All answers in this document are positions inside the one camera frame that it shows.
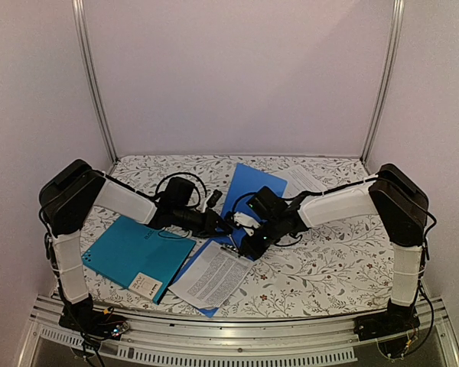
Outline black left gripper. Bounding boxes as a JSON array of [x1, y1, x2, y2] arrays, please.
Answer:
[[174, 205, 233, 239]]

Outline blue ring binder folder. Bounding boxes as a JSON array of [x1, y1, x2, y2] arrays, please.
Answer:
[[175, 164, 287, 317]]

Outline printed paper sheet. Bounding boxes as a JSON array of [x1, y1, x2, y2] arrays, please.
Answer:
[[169, 240, 254, 310], [276, 165, 326, 197]]

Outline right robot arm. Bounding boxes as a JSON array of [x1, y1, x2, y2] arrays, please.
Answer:
[[239, 164, 437, 333]]

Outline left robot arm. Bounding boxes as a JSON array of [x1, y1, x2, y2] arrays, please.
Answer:
[[38, 159, 231, 332]]

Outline right arm base board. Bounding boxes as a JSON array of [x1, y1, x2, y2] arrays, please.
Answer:
[[353, 303, 420, 341]]

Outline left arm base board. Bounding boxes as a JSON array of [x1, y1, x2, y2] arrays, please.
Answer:
[[59, 305, 130, 340]]

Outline teal box with label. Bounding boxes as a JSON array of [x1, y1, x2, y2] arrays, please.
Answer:
[[83, 216, 196, 304]]

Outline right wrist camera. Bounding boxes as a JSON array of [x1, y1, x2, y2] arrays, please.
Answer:
[[225, 212, 261, 236]]

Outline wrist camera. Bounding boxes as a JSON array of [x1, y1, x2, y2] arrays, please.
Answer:
[[203, 190, 223, 212], [225, 212, 261, 236]]

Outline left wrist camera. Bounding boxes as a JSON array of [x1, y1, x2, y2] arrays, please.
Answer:
[[203, 190, 223, 212]]

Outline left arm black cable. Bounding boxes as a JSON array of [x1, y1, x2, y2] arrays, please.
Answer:
[[155, 172, 210, 209]]

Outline aluminium front rail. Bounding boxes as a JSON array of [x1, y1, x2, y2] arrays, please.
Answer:
[[18, 296, 459, 366]]

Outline right aluminium frame post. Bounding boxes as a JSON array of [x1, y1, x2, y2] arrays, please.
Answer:
[[360, 0, 405, 165]]

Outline aluminium frame post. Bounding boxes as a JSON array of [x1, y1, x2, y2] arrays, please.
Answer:
[[71, 0, 119, 166], [360, 0, 405, 165]]

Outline left aluminium frame post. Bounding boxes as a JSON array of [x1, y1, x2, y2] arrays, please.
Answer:
[[71, 0, 119, 166]]

